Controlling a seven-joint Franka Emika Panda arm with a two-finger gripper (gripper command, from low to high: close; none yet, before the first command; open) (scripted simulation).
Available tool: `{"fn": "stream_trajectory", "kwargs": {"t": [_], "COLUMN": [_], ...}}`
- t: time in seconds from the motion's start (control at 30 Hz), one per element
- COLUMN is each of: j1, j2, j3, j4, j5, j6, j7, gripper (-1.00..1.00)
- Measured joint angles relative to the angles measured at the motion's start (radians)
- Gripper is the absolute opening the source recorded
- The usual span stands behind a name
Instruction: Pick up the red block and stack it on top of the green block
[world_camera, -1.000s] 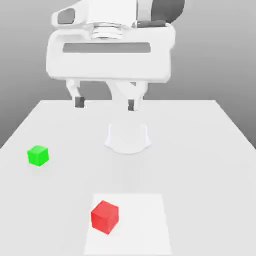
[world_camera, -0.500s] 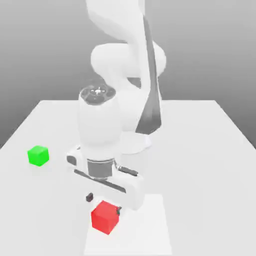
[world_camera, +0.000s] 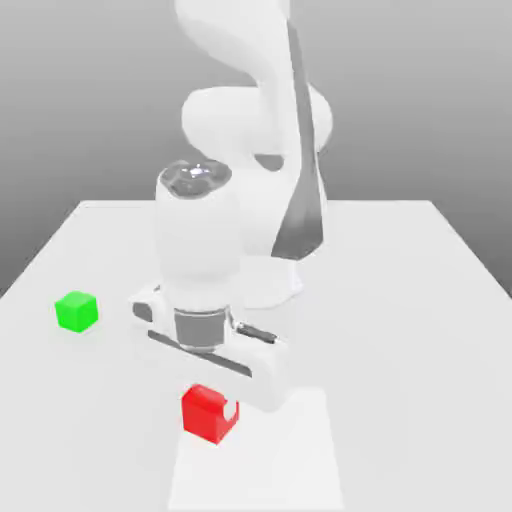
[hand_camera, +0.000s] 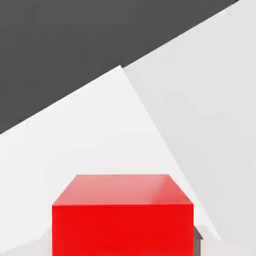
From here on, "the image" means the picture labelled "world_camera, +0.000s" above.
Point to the small red cube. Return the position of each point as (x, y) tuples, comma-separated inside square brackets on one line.
[(204, 418)]

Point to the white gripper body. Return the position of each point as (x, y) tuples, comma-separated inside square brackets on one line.
[(264, 372)]

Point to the small green cube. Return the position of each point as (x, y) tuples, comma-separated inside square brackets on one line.
[(76, 312)]

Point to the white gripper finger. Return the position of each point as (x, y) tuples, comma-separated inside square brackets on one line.
[(230, 412)]

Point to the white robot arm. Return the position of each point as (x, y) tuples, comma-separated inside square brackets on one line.
[(200, 240)]

